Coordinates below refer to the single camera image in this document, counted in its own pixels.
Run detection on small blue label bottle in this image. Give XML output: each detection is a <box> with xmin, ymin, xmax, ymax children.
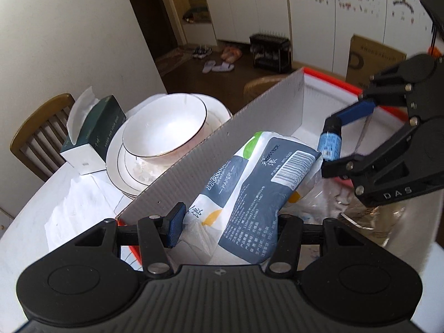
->
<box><xmin>317</xmin><ymin>117</ymin><xmax>342</xmax><ymax>161</ymax></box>

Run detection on clear plastic bag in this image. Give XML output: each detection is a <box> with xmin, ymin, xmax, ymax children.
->
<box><xmin>295</xmin><ymin>179</ymin><xmax>367</xmax><ymax>224</ymax></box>

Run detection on tissue paper pack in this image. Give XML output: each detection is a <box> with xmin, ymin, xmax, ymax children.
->
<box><xmin>170</xmin><ymin>132</ymin><xmax>322</xmax><ymax>265</ymax></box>

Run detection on gold foil snack bag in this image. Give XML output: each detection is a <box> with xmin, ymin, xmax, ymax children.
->
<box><xmin>338</xmin><ymin>198</ymin><xmax>406</xmax><ymax>247</ymax></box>

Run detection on brown cardboard box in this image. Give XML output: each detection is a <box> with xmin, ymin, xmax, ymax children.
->
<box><xmin>345</xmin><ymin>35</ymin><xmax>406</xmax><ymax>89</ymax></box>

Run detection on stacked white plates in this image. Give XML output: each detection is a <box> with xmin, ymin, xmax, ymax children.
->
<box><xmin>105</xmin><ymin>93</ymin><xmax>232</xmax><ymax>198</ymax></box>

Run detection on red cardboard box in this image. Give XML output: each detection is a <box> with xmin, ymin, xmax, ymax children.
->
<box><xmin>116</xmin><ymin>66</ymin><xmax>410</xmax><ymax>273</ymax></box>

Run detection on white paper napkin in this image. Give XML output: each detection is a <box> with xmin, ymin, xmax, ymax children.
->
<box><xmin>44</xmin><ymin>171</ymin><xmax>132</xmax><ymax>251</ymax></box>

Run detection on white bowl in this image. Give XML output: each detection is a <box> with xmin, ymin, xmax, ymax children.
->
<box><xmin>123</xmin><ymin>93</ymin><xmax>208</xmax><ymax>164</ymax></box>

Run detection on white floor cabinets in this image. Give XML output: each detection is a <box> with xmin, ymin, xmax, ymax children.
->
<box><xmin>206</xmin><ymin>0</ymin><xmax>432</xmax><ymax>75</ymax></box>

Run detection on black shoe rack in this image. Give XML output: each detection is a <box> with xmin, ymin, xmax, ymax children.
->
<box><xmin>250</xmin><ymin>33</ymin><xmax>292</xmax><ymax>74</ymax></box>

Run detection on green white tissue box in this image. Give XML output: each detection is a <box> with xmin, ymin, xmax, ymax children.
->
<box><xmin>60</xmin><ymin>87</ymin><xmax>127</xmax><ymax>175</ymax></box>

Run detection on purple slippers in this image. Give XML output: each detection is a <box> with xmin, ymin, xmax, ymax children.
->
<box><xmin>202</xmin><ymin>60</ymin><xmax>234</xmax><ymax>74</ymax></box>

